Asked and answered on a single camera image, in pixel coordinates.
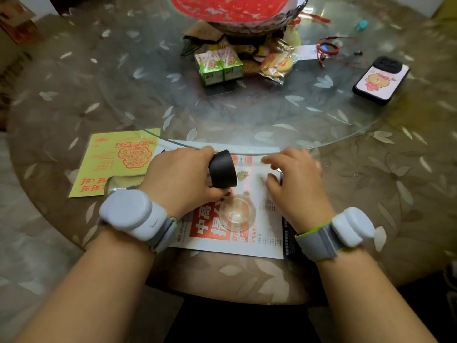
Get person's right hand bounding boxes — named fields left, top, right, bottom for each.
left=261, top=147, right=336, bottom=235

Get person's left hand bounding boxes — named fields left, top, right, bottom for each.
left=139, top=146, right=231, bottom=220

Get black plastic cup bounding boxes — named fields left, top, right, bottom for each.
left=208, top=150, right=238, bottom=189

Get person's right forearm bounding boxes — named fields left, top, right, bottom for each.
left=316, top=246, right=438, bottom=343

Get person's left forearm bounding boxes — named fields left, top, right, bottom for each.
left=16, top=225, right=156, bottom=343

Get small clear glass bowl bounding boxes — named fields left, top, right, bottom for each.
left=218, top=194, right=257, bottom=233

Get white flyer red print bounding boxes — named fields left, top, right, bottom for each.
left=153, top=139, right=285, bottom=260

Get round glass turntable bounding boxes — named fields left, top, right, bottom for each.
left=96, top=0, right=405, bottom=156

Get white grey right wrist tracker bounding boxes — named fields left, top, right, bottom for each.
left=295, top=207, right=376, bottom=262

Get white grey wrist tracker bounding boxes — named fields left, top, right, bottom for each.
left=295, top=207, right=376, bottom=262
left=97, top=188, right=178, bottom=254

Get white grey left wrist tracker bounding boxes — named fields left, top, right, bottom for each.
left=97, top=188, right=178, bottom=254

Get clear packet of biscuits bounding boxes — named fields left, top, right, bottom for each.
left=259, top=39, right=299, bottom=85

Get white paper card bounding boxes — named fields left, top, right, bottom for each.
left=294, top=44, right=319, bottom=61

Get brown floral tablecloth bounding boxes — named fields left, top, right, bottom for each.
left=6, top=0, right=457, bottom=306

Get green juice carton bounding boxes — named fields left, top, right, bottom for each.
left=194, top=50, right=225, bottom=86
left=217, top=47, right=244, bottom=82

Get yellow snack packets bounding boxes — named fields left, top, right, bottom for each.
left=209, top=38, right=275, bottom=65

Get phone with pink cartoon case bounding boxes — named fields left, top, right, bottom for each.
left=352, top=56, right=411, bottom=105

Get yellow paper sheet red print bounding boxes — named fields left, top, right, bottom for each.
left=68, top=128, right=161, bottom=199

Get person's black trousers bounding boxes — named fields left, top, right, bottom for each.
left=164, top=294, right=323, bottom=343

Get brown cardboard piece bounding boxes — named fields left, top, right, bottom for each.
left=182, top=20, right=224, bottom=43

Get red patterned bowl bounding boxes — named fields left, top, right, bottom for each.
left=170, top=0, right=310, bottom=35

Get red earphone cable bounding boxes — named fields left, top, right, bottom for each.
left=316, top=36, right=363, bottom=67

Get red string tassel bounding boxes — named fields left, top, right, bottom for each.
left=298, top=11, right=331, bottom=25

